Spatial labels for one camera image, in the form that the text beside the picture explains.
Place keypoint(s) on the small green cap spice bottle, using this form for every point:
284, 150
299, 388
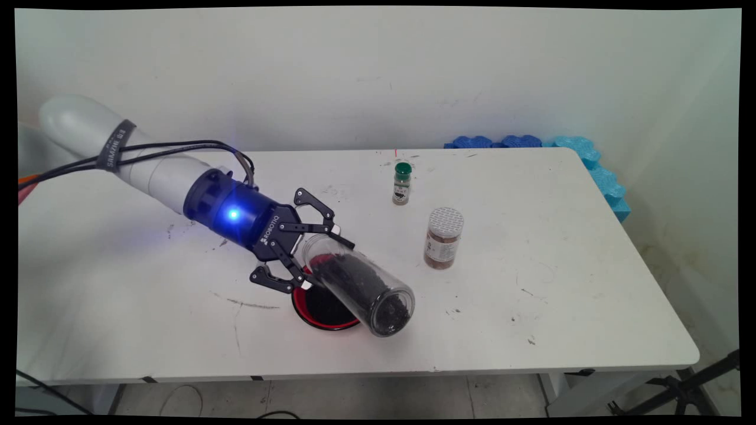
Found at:
401, 189

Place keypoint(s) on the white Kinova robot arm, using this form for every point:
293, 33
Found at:
159, 177

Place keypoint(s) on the light blue foam mat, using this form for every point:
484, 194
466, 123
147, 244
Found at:
602, 177

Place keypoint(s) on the white lid brown spice jar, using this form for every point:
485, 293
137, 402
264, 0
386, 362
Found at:
442, 242

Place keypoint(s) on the red bowl with black rim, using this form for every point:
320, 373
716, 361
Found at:
304, 313

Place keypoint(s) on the dark blue foam mat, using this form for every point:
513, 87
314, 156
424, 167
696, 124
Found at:
521, 141
469, 142

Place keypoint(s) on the white table leg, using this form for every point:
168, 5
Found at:
567, 395

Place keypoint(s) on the orange and pink object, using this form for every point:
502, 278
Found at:
25, 190

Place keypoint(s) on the black seeds pile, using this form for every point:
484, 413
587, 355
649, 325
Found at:
325, 310

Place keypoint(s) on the black tripod stand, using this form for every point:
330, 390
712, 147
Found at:
685, 389

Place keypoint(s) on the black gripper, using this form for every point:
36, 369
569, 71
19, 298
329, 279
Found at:
248, 215

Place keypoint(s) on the clear jar with black seeds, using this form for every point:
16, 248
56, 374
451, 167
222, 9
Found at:
366, 289

